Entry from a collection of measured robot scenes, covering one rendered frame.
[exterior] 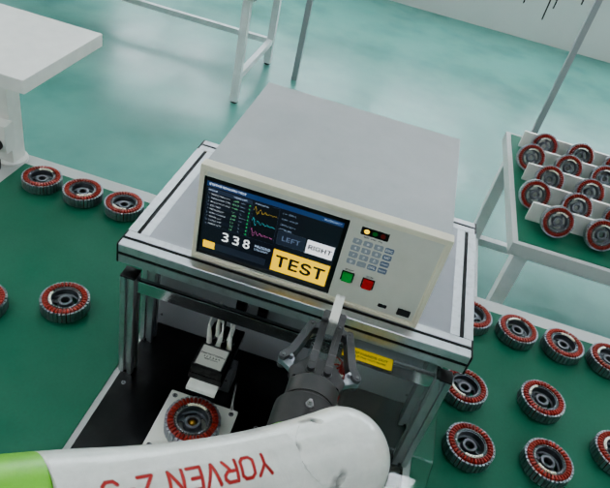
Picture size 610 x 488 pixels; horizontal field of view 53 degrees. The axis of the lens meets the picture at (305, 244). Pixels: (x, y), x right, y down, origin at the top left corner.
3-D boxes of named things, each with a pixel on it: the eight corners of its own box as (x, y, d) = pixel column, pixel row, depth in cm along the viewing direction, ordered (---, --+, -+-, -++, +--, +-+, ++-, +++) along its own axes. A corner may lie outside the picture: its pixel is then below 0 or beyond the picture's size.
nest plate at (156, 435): (212, 475, 117) (213, 472, 117) (139, 450, 118) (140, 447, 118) (237, 414, 129) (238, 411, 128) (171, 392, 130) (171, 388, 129)
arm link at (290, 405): (340, 432, 76) (270, 408, 76) (320, 481, 83) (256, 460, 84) (348, 395, 81) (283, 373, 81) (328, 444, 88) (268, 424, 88)
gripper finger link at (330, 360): (321, 372, 87) (330, 375, 87) (338, 320, 96) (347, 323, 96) (316, 388, 90) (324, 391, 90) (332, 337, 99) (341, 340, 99)
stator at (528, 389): (566, 409, 152) (573, 399, 150) (548, 433, 145) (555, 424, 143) (528, 380, 157) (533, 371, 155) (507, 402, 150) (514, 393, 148)
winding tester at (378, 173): (414, 328, 110) (454, 242, 98) (190, 256, 113) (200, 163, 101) (431, 215, 141) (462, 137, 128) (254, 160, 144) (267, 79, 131)
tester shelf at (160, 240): (464, 374, 110) (472, 358, 107) (115, 260, 115) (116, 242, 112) (469, 238, 145) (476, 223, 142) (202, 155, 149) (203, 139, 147)
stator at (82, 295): (91, 290, 151) (90, 280, 148) (89, 323, 143) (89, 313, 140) (42, 291, 147) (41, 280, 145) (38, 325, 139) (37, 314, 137)
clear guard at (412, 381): (417, 513, 94) (430, 494, 90) (271, 463, 96) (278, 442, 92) (433, 362, 120) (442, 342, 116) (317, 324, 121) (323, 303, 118)
